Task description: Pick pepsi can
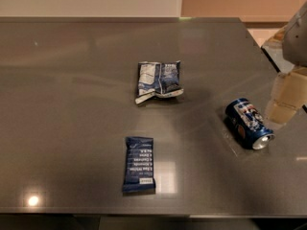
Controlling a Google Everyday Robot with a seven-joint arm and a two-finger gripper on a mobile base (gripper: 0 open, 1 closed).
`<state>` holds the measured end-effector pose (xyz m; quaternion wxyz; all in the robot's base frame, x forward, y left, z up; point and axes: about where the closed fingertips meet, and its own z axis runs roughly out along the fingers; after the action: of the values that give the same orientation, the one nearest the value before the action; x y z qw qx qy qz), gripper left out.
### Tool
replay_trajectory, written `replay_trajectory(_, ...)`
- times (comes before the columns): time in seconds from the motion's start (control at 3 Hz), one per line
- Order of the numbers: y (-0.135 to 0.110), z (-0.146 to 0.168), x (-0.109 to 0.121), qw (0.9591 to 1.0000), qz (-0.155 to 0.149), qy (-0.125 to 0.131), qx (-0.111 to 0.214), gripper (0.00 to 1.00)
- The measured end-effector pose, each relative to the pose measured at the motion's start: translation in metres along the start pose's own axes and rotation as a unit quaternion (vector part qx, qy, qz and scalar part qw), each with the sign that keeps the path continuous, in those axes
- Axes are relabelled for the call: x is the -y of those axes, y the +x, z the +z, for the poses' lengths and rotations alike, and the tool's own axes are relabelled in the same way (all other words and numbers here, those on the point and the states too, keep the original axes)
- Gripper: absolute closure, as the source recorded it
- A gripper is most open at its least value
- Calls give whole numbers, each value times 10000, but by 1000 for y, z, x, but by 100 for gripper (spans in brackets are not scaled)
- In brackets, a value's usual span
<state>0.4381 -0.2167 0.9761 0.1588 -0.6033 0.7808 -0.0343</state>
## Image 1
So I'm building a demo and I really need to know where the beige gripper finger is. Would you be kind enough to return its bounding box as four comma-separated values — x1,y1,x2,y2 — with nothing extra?
265,66,307,125

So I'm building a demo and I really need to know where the blue pepsi can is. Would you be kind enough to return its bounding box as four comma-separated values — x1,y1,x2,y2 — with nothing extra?
225,98,274,150

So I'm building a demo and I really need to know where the crumpled blue white chip bag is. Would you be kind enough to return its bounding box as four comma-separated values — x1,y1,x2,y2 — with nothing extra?
135,61,184,104

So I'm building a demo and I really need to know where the dark blue snack bar wrapper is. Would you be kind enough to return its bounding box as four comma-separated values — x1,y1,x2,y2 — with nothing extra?
123,136,155,193

